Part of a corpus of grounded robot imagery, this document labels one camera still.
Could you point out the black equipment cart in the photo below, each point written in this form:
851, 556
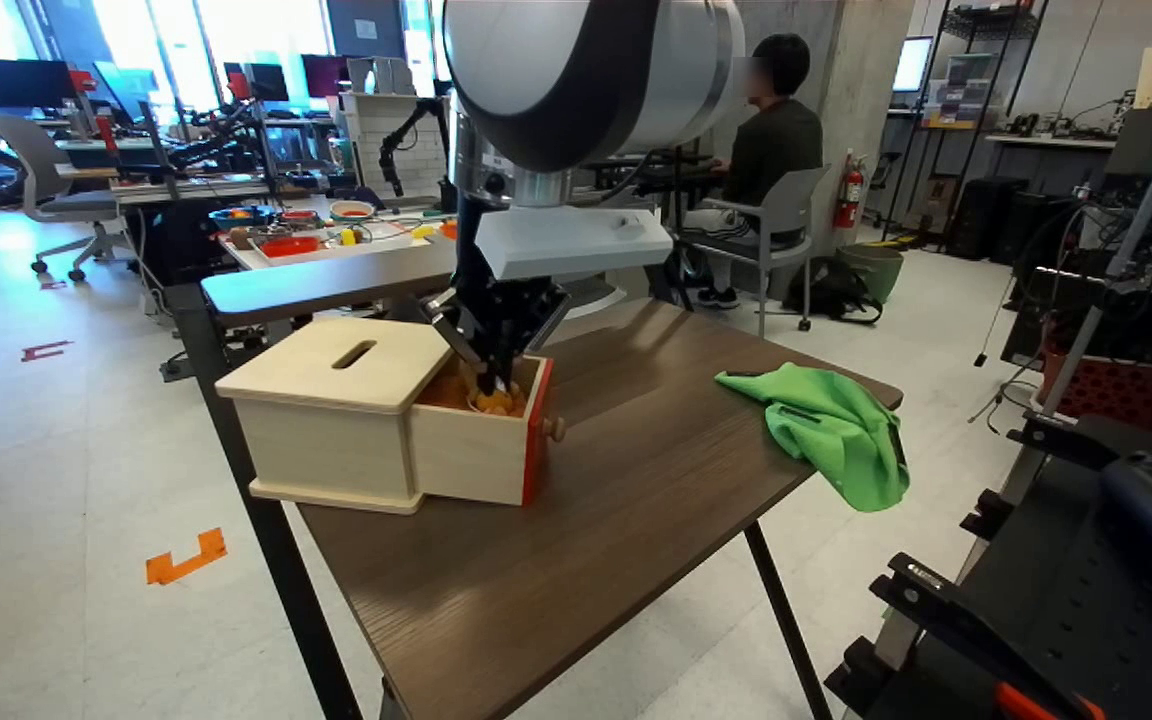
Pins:
1098, 575

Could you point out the seated person in dark shirt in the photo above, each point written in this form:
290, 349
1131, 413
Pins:
774, 140

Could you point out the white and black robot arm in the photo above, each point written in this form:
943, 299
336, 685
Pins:
579, 81

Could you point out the black metal shelf rack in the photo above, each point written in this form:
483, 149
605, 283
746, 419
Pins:
961, 92

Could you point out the black backpack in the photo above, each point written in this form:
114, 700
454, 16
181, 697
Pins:
832, 285

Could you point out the red fire extinguisher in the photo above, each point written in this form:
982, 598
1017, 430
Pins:
851, 197

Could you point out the dark monitor on desk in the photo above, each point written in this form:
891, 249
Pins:
23, 81

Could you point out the wooden drawer with orange front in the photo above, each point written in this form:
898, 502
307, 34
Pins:
479, 452

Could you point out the green bag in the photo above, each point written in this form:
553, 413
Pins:
877, 268

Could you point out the grey wheeled office chair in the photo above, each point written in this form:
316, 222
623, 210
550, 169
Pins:
61, 203

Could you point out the white table with colourful toys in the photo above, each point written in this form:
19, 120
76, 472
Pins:
322, 239

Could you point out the green cloth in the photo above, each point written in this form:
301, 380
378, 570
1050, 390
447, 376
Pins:
828, 426

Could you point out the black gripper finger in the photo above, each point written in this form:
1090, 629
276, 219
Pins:
515, 373
473, 352

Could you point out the black background robot arm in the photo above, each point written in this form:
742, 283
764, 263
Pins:
403, 132

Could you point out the red perforated crate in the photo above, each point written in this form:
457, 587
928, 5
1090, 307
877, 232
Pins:
1109, 390

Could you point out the black table frame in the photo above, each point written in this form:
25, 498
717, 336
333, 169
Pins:
281, 546

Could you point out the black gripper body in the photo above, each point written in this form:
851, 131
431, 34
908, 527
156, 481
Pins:
515, 311

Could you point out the grey long desk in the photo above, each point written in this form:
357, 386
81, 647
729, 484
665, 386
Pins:
336, 283

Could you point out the orange plush toy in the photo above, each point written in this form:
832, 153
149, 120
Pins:
484, 400

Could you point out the grey metal pole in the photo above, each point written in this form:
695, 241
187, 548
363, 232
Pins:
1131, 222

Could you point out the cream wooden box with slot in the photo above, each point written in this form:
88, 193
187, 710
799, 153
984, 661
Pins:
336, 426

